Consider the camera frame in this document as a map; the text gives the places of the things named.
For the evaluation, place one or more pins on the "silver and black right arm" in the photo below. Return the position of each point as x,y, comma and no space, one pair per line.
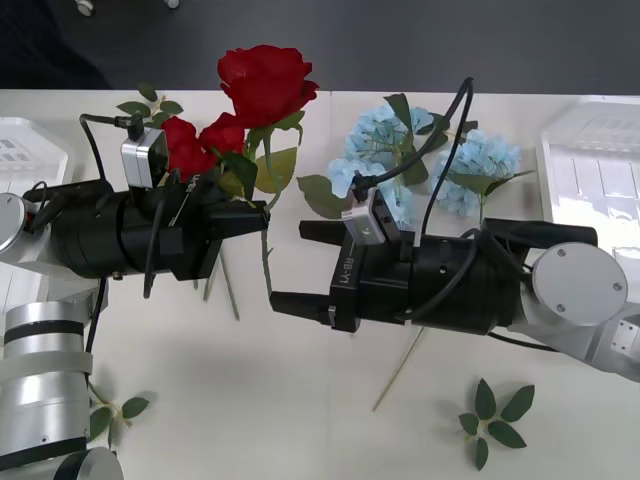
575,285

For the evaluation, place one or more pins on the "pale blue flower green stem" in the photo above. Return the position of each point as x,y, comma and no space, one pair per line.
370,132
475,155
393,380
340,175

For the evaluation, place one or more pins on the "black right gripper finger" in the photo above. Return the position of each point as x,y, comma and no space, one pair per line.
322,232
300,305

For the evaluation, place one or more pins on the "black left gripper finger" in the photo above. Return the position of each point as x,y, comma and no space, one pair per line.
240,227
250,208

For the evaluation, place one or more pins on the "shallow white box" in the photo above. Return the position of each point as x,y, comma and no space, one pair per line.
30,145
590,165

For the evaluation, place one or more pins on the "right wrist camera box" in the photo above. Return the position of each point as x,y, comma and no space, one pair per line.
367,227

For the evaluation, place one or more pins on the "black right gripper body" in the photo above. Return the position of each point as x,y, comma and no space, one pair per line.
370,285

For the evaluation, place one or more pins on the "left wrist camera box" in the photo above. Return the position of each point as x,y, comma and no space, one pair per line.
140,160

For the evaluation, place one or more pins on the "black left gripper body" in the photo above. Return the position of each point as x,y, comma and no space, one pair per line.
192,235

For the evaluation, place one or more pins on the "silver and black left arm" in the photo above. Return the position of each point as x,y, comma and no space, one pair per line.
40,400

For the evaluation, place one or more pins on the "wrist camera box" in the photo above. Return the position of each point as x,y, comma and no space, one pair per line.
367,227
140,160

